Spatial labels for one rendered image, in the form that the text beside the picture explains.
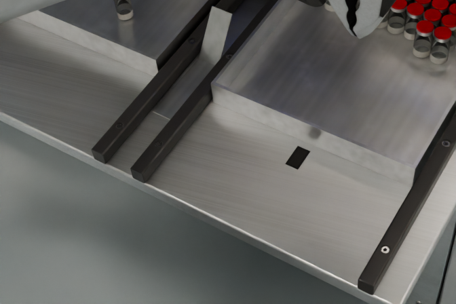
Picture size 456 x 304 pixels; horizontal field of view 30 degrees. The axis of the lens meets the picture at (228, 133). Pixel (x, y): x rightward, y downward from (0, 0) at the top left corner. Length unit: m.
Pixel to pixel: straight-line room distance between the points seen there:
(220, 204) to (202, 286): 0.96
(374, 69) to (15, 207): 1.23
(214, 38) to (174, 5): 0.11
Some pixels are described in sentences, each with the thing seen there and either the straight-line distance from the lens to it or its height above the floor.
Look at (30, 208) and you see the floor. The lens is 2.09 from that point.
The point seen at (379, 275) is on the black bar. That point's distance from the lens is 0.88.
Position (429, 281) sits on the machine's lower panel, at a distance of 1.65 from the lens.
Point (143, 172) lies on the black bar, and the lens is 0.96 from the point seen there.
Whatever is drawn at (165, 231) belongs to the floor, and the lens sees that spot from 1.98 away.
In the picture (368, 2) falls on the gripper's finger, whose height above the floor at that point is 1.14.
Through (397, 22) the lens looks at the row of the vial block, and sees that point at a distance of 1.09.
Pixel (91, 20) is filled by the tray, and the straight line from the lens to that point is 1.16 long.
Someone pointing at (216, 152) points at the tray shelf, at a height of 0.88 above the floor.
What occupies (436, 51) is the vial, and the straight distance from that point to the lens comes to 1.06.
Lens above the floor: 1.66
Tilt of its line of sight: 51 degrees down
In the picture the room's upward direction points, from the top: 7 degrees counter-clockwise
